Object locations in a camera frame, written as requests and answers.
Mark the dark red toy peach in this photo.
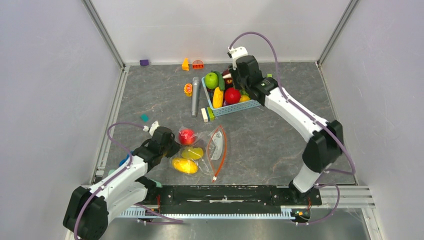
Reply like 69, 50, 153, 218
221, 69, 233, 89

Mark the red toy apple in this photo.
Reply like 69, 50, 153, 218
178, 128, 196, 146

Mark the red toy tomato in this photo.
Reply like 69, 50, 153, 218
224, 87, 241, 105

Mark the green toy cucumber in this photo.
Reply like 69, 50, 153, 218
212, 71, 226, 92

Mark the yellow toy mango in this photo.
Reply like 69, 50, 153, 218
171, 157, 198, 175

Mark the yellow-green toy fruit slice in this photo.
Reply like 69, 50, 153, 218
181, 147, 204, 161

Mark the clear zip top bag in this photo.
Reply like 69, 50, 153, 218
169, 125, 228, 183

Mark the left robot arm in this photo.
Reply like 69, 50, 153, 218
62, 121, 182, 240

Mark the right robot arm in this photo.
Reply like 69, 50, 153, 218
228, 55, 343, 204

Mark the yellow toy lemon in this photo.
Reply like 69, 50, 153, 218
239, 94, 251, 103

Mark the teal toy block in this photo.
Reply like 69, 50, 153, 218
140, 114, 149, 122

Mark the yellow toy corn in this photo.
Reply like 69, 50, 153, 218
212, 87, 224, 109

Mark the green toy apple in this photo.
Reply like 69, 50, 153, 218
204, 72, 219, 90

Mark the light blue plastic basket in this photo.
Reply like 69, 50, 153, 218
201, 77, 261, 117

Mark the blue toy car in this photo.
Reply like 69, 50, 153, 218
118, 151, 133, 167

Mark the red semicircle toy block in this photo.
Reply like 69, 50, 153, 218
191, 59, 205, 70

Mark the silver toy microphone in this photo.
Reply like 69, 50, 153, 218
191, 77, 201, 118

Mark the white green toy block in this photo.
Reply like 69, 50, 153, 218
200, 107, 215, 123

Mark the orange slice toy block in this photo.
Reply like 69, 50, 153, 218
183, 83, 193, 97

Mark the purple toy block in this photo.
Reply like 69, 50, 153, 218
139, 59, 150, 67

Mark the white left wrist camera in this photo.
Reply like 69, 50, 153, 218
142, 121, 160, 136

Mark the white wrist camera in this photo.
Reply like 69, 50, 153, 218
142, 121, 160, 136
227, 46, 248, 70

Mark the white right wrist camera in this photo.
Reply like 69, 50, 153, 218
227, 46, 248, 70

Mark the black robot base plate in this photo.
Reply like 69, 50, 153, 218
136, 176, 322, 214

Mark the white slotted cable duct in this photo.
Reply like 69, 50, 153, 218
117, 206, 295, 220

